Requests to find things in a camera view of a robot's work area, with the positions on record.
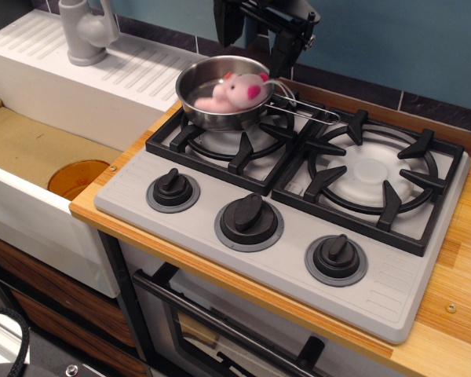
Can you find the black burner grate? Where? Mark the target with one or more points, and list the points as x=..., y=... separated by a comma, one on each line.
x=252, y=159
x=389, y=184

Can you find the black right stove knob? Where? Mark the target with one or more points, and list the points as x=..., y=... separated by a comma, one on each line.
x=336, y=261

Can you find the oven door with handle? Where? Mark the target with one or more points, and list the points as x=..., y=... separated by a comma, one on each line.
x=208, y=331

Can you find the wooden drawer front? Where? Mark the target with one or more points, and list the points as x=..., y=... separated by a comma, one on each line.
x=68, y=312

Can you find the black left burner grate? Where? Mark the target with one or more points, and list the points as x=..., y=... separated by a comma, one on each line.
x=252, y=159

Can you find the orange plastic plate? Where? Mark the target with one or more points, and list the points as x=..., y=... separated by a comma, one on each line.
x=69, y=181

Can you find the black left stove knob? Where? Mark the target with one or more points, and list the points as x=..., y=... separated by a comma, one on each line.
x=173, y=192

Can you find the white toy sink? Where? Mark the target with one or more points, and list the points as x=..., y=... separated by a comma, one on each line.
x=53, y=113

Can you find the black right burner grate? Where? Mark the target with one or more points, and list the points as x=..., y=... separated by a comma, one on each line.
x=389, y=184

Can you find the black stove knob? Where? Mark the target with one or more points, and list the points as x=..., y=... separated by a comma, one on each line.
x=250, y=224
x=173, y=192
x=336, y=261

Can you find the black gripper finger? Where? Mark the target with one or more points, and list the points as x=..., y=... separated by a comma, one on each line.
x=285, y=51
x=229, y=21

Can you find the stainless steel pan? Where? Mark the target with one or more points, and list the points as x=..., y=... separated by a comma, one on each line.
x=199, y=79

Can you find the grey toy stove top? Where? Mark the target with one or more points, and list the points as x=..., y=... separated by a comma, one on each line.
x=384, y=303

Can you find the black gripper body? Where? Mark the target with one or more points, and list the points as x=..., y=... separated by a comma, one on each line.
x=299, y=17

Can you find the pink stuffed pig toy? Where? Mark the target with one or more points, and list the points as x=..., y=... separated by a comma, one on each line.
x=240, y=92

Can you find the grey toy faucet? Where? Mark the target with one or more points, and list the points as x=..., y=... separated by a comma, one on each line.
x=87, y=35

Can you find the black middle stove knob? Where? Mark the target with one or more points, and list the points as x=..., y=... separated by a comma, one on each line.
x=250, y=224

